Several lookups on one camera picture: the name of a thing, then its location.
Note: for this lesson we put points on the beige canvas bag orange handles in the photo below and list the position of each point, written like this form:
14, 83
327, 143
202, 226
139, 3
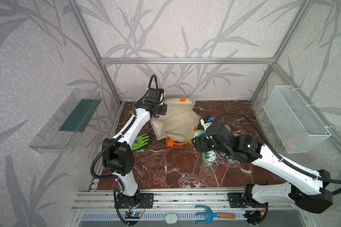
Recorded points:
180, 120

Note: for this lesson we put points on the green circuit board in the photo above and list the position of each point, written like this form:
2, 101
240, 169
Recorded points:
133, 214

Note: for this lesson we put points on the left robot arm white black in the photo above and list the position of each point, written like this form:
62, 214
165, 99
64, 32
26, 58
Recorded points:
118, 156

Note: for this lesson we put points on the clear plastic wall shelf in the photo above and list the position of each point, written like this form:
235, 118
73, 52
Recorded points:
64, 129

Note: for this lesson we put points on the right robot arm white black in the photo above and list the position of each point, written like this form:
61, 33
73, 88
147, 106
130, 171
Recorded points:
306, 192

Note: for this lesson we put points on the white oval button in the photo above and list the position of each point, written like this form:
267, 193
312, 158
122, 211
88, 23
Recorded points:
171, 218

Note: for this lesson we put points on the blue garden hand fork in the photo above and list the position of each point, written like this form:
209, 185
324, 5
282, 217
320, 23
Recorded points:
209, 215

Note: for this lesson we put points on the green black garden glove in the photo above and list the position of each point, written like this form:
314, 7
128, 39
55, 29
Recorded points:
142, 141

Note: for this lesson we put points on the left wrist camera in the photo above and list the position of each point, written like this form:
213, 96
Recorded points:
155, 96

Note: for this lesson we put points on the green tree label seed jar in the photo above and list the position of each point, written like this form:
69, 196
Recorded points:
208, 158

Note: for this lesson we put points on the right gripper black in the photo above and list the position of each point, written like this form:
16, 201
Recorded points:
202, 140

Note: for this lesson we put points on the right base wiring bundle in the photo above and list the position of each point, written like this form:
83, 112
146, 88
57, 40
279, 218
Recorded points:
255, 214

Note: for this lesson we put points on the white wire mesh basket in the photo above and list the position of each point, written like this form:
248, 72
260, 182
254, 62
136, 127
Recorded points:
297, 125

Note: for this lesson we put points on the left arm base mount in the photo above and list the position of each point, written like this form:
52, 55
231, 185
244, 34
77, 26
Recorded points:
139, 200

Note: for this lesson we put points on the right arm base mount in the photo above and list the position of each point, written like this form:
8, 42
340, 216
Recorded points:
236, 200

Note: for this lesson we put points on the red label seed jar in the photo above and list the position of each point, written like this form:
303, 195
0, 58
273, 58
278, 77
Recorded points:
237, 133

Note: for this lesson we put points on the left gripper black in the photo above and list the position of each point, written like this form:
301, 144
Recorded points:
163, 110

